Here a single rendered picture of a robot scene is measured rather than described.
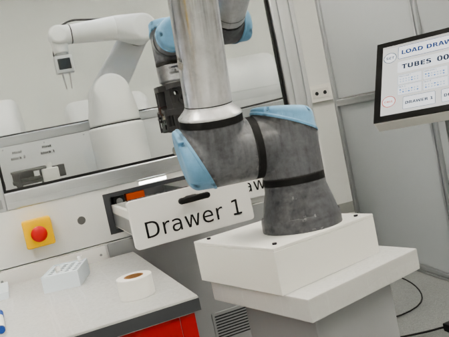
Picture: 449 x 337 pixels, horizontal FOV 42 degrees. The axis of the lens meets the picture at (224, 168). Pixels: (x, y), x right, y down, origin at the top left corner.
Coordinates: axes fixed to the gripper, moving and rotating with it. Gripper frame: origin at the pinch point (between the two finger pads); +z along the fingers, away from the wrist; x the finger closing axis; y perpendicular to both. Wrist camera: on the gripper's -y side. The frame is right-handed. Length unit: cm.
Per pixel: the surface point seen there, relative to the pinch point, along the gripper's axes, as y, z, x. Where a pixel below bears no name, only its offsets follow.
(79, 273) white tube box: 34.2, 18.9, 2.3
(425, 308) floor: -123, 98, -85
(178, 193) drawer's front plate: 9.8, 5.4, 10.9
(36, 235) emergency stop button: 40.9, 10.3, -15.6
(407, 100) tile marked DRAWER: -68, -4, -4
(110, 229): 21.6, 14.7, -22.8
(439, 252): -157, 83, -110
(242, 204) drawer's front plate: -5.0, 11.6, 11.0
